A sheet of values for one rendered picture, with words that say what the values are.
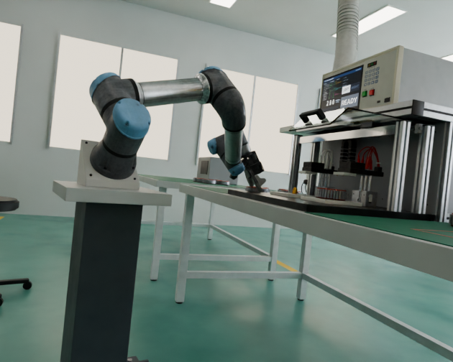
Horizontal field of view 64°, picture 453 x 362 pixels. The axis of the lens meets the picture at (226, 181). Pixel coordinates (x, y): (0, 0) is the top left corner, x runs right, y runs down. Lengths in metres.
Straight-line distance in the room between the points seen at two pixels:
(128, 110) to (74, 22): 5.04
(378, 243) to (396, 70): 0.76
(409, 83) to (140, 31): 5.14
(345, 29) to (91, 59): 3.97
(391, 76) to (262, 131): 5.14
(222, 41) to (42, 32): 2.69
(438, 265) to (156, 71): 5.62
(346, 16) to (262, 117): 3.64
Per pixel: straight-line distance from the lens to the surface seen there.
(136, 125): 1.12
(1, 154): 5.92
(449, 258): 0.67
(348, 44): 2.95
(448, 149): 1.36
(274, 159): 6.52
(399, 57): 1.41
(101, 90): 1.23
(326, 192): 1.28
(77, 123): 5.82
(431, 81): 1.50
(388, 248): 0.75
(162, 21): 6.29
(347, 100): 1.55
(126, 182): 1.25
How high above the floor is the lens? 0.82
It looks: 1 degrees down
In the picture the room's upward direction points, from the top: 6 degrees clockwise
